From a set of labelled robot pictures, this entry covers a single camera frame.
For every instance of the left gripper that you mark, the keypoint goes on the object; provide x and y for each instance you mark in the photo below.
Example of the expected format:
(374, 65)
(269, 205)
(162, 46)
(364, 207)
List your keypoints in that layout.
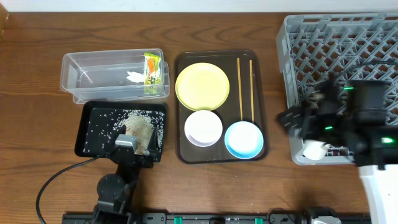
(137, 157)

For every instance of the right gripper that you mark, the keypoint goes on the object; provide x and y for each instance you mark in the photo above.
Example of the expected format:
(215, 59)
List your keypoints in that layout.
(304, 120)

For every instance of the white cup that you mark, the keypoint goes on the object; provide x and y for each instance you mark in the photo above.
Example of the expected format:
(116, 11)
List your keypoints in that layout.
(315, 150)

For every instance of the white tissue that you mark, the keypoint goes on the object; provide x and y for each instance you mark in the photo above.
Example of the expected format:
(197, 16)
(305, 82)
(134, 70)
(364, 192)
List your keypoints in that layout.
(136, 77)

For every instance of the pink bowl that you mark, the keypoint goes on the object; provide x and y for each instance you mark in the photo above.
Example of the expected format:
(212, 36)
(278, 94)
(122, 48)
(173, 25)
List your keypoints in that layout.
(203, 128)

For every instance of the wooden chopstick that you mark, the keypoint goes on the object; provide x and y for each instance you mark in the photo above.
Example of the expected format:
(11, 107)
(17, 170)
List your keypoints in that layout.
(251, 90)
(239, 88)

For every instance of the blue bowl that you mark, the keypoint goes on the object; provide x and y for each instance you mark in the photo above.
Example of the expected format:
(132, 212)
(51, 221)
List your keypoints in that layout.
(244, 140)

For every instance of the green yellow snack wrapper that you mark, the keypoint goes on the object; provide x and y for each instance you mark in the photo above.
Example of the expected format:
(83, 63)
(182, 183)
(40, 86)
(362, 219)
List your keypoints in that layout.
(152, 73)

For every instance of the yellow plate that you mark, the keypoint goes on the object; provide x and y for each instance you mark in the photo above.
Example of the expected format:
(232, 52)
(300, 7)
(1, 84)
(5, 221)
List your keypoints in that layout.
(202, 86)

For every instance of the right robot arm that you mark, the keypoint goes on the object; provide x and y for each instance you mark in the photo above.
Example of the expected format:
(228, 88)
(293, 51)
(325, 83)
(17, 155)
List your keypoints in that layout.
(362, 129)

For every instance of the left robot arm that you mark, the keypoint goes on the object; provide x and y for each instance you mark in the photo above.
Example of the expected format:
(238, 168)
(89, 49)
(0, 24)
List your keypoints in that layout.
(115, 190)

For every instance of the grey dishwasher rack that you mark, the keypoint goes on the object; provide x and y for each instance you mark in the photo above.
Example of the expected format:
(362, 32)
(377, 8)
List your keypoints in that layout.
(314, 48)

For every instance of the food scraps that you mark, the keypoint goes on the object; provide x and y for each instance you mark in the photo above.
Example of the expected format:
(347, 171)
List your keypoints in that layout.
(139, 123)

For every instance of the black plastic tray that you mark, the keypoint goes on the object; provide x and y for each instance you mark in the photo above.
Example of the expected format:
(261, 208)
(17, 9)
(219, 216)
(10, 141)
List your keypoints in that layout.
(91, 105)

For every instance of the clear plastic bin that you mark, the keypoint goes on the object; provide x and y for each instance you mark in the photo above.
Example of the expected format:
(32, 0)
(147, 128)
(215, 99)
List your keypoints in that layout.
(101, 75)

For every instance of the dark brown serving tray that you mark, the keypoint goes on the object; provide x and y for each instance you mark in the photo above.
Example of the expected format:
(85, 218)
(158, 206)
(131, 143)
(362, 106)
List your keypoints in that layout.
(228, 112)

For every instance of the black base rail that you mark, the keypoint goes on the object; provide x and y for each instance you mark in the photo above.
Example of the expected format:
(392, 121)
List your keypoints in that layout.
(275, 216)

